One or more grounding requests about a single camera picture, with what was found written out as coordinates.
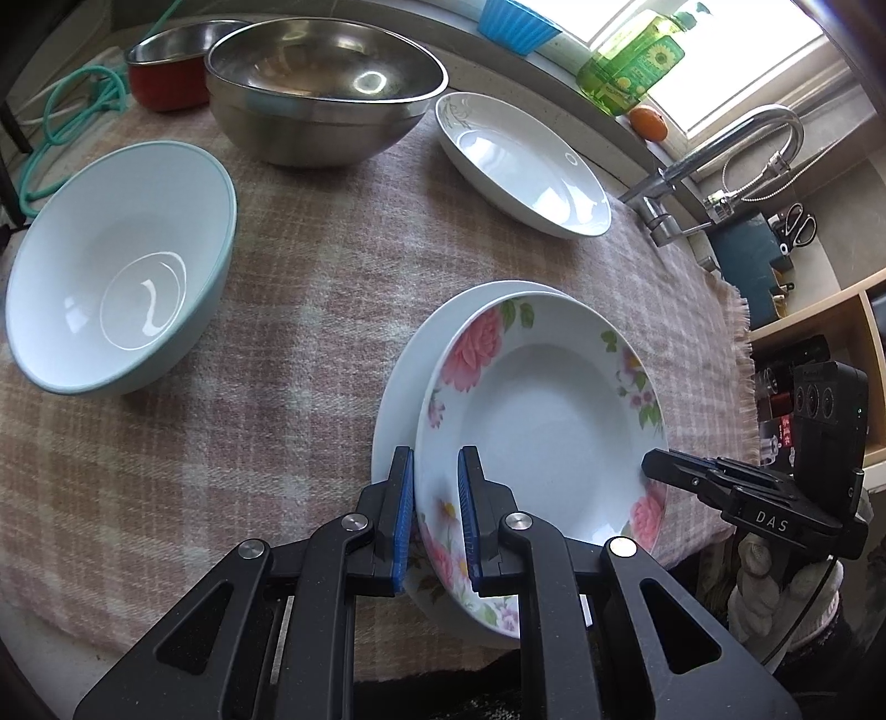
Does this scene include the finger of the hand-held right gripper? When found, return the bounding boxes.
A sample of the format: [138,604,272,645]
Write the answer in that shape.
[641,449,794,511]

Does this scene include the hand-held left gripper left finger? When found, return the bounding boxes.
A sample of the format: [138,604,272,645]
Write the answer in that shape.
[73,446,416,720]

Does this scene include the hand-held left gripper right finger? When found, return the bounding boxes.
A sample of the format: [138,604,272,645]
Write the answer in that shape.
[458,445,804,720]

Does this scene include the floral print plate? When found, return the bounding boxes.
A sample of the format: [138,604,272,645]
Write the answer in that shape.
[414,292,669,641]

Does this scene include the white leaf print plate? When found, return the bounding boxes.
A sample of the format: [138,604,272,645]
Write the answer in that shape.
[435,92,613,240]

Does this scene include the light blue bowl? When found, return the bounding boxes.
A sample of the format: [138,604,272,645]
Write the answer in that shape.
[6,140,238,395]

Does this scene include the person's right hand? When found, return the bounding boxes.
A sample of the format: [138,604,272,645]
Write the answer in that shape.
[735,534,843,646]

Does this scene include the plain white plate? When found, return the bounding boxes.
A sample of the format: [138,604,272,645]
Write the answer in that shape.
[372,280,570,648]

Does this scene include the wooden shelf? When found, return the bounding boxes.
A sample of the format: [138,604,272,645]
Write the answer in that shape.
[748,270,886,486]

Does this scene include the dark knife block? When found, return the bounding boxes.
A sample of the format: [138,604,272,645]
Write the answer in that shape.
[707,211,794,330]

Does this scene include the scissors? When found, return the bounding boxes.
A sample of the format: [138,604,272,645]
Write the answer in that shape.
[781,203,818,248]

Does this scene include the pink plaid cloth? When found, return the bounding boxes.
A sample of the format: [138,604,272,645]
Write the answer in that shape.
[0,90,752,666]

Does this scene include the steel faucet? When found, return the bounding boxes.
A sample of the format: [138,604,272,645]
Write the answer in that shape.
[618,105,805,248]

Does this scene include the orange fruit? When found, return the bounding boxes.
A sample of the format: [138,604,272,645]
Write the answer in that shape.
[629,105,669,141]

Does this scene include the green liquid bottle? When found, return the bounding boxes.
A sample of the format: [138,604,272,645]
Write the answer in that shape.
[576,8,700,116]

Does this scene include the large steel bowl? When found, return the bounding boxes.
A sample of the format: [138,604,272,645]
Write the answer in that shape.
[205,18,450,169]

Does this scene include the blue silicone cup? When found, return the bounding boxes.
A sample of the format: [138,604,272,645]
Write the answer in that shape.
[479,0,563,56]

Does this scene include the red steel bowl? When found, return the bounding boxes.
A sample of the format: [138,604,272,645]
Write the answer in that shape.
[125,20,246,113]

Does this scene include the teal hose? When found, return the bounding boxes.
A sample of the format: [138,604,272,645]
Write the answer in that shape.
[19,0,181,224]

